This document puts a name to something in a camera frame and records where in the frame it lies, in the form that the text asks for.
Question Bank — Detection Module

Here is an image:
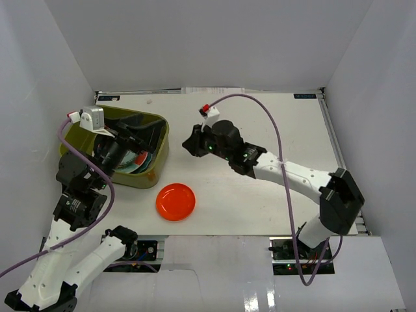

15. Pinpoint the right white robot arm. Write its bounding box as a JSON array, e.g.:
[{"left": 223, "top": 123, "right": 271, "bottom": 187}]
[{"left": 182, "top": 120, "right": 365, "bottom": 259}]

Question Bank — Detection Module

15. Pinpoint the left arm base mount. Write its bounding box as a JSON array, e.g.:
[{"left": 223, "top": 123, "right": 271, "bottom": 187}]
[{"left": 105, "top": 240, "right": 158, "bottom": 272}]

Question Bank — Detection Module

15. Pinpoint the orange plate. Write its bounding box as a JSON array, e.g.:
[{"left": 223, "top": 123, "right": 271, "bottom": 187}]
[{"left": 155, "top": 183, "right": 196, "bottom": 222}]

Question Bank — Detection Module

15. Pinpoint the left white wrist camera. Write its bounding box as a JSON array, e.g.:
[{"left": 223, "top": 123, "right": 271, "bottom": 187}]
[{"left": 67, "top": 105, "right": 114, "bottom": 138}]

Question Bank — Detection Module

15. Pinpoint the left blue table label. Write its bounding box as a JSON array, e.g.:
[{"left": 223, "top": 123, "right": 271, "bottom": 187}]
[{"left": 97, "top": 95, "right": 120, "bottom": 101}]

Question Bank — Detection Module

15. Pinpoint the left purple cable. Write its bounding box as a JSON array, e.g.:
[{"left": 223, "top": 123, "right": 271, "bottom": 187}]
[{"left": 0, "top": 117, "right": 157, "bottom": 279}]

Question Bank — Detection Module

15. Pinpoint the small blue patterned dish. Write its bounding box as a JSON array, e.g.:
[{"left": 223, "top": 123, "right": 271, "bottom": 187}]
[{"left": 117, "top": 151, "right": 137, "bottom": 170}]

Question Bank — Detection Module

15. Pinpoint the olive green plastic bin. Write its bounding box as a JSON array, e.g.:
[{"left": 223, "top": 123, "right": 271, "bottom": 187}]
[{"left": 64, "top": 105, "right": 170, "bottom": 189}]

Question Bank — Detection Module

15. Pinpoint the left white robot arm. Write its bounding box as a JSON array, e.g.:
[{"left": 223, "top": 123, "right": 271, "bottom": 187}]
[{"left": 5, "top": 110, "right": 166, "bottom": 311}]

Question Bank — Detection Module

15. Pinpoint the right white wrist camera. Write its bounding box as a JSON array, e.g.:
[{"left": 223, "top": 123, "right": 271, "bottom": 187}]
[{"left": 199, "top": 105, "right": 220, "bottom": 132}]

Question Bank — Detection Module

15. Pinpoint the teal and red floral plate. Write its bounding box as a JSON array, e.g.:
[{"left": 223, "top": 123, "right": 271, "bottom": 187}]
[{"left": 133, "top": 151, "right": 151, "bottom": 169}]

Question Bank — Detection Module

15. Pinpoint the blue table label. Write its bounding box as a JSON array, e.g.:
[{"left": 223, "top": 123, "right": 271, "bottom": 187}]
[
  {"left": 97, "top": 95, "right": 120, "bottom": 101},
  {"left": 293, "top": 93, "right": 317, "bottom": 99}
]

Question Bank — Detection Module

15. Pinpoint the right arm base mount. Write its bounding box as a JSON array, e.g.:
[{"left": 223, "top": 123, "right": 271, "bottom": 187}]
[{"left": 268, "top": 237, "right": 335, "bottom": 276}]

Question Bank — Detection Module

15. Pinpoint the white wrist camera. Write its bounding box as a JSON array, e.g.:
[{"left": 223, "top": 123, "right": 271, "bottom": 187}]
[
  {"left": 199, "top": 105, "right": 220, "bottom": 132},
  {"left": 67, "top": 105, "right": 114, "bottom": 138}
]

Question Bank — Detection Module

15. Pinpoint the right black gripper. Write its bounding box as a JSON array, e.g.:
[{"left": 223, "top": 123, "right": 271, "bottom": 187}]
[{"left": 181, "top": 123, "right": 231, "bottom": 163}]

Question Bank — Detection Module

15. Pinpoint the right blue table label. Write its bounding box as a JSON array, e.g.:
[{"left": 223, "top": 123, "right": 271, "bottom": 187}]
[{"left": 293, "top": 93, "right": 317, "bottom": 99}]

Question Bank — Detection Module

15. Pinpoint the teal scalloped plate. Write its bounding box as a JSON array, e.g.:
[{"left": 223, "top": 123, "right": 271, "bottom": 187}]
[{"left": 131, "top": 153, "right": 153, "bottom": 174}]

